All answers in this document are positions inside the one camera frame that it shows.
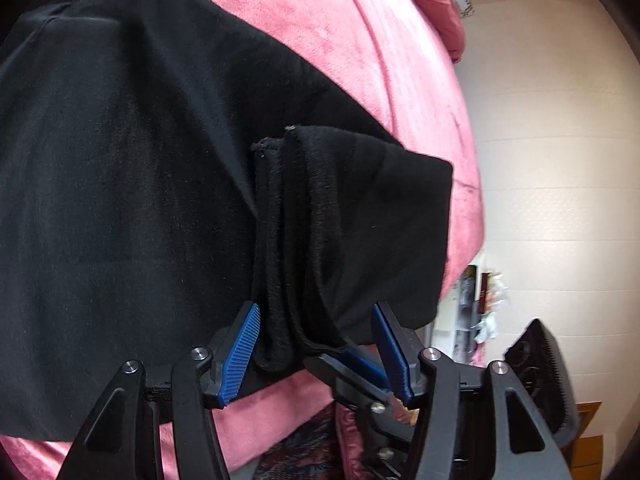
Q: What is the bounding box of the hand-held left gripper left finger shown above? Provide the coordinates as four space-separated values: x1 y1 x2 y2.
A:
57 301 262 480

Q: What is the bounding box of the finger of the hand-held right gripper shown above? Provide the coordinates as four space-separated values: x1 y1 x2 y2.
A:
304 347 401 408

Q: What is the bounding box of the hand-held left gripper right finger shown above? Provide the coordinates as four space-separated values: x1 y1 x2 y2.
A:
371 301 573 480

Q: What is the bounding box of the black t-shirt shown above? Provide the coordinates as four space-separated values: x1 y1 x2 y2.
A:
0 0 453 441

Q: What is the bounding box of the pink shiny cloth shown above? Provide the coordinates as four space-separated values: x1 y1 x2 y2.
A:
335 402 371 480

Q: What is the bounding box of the dark floral cloth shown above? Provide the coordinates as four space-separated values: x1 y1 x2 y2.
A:
255 405 346 480

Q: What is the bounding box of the cluttered white shelf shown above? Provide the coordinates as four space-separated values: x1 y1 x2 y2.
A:
432 265 511 366

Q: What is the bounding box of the brown wooden cabinet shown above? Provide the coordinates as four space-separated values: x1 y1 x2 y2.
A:
570 400 607 480

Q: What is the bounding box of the pink fleece bed blanket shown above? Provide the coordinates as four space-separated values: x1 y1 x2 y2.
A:
0 0 487 480

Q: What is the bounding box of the pink pillow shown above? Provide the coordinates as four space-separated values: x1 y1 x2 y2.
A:
387 0 467 64

